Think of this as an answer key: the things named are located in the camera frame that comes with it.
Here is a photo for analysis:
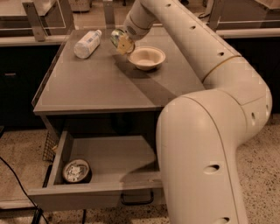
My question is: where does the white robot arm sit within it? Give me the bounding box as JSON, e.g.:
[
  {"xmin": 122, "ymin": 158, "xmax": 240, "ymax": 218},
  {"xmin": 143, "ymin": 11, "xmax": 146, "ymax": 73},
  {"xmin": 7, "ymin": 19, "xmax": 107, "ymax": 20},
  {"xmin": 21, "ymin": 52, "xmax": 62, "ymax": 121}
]
[{"xmin": 117, "ymin": 0, "xmax": 272, "ymax": 224}]

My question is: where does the black cable on floor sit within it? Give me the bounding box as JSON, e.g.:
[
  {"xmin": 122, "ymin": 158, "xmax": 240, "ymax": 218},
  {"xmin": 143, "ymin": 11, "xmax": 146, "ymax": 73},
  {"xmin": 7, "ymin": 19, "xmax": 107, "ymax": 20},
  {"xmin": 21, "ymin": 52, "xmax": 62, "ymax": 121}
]
[{"xmin": 0, "ymin": 155, "xmax": 51, "ymax": 224}]

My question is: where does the dark counter with cabinets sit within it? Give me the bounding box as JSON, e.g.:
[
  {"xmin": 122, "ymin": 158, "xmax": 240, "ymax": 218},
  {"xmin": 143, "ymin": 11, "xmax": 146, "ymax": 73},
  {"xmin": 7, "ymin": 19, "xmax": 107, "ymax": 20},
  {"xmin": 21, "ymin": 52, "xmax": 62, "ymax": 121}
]
[{"xmin": 0, "ymin": 37, "xmax": 280, "ymax": 128}]

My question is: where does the black drawer handle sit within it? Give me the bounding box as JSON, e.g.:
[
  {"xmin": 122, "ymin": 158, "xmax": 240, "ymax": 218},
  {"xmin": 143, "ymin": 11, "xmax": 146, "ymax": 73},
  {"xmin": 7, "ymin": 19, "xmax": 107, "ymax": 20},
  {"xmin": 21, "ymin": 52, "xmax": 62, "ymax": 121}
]
[{"xmin": 121, "ymin": 189, "xmax": 154, "ymax": 206}]

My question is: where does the white bowl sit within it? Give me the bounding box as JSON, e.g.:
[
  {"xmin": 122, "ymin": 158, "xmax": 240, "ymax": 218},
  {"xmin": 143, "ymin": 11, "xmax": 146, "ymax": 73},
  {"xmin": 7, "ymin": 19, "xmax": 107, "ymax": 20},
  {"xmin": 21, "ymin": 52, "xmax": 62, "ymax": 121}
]
[{"xmin": 127, "ymin": 46, "xmax": 165, "ymax": 71}]

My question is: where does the round tin in drawer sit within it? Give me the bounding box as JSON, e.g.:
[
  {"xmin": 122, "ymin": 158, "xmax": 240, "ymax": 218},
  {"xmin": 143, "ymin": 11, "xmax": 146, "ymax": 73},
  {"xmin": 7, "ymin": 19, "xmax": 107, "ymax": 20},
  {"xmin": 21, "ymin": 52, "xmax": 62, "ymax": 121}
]
[{"xmin": 62, "ymin": 159, "xmax": 92, "ymax": 184}]

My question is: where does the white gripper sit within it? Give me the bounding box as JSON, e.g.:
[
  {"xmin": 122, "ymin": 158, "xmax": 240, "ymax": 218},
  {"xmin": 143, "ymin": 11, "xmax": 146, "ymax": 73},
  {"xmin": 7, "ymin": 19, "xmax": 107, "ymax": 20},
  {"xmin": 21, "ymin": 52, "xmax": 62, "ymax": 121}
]
[{"xmin": 117, "ymin": 13, "xmax": 153, "ymax": 55}]

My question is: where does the white plastic bottle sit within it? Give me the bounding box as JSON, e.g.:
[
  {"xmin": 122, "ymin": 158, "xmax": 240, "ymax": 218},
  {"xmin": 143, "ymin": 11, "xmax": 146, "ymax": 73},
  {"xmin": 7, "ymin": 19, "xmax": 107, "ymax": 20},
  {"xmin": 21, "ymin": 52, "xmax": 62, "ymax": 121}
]
[{"xmin": 73, "ymin": 30, "xmax": 102, "ymax": 59}]

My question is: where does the grey cabinet table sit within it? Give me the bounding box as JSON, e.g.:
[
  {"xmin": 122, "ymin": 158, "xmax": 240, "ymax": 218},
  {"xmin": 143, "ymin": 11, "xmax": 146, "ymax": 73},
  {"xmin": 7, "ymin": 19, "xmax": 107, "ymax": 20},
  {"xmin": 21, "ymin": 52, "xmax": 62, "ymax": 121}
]
[{"xmin": 34, "ymin": 27, "xmax": 203, "ymax": 151}]

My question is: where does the open grey top drawer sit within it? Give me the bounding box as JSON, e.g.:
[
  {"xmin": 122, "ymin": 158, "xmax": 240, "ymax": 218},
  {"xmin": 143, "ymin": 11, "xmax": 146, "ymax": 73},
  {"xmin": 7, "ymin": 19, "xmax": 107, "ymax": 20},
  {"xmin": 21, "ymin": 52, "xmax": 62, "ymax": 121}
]
[{"xmin": 28, "ymin": 131, "xmax": 165, "ymax": 211}]

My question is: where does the green soda can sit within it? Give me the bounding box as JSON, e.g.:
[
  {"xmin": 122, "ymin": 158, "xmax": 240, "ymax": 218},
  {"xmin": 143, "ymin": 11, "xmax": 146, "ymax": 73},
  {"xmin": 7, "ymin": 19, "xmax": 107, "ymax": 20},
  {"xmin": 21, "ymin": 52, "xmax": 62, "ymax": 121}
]
[{"xmin": 110, "ymin": 29, "xmax": 124, "ymax": 48}]

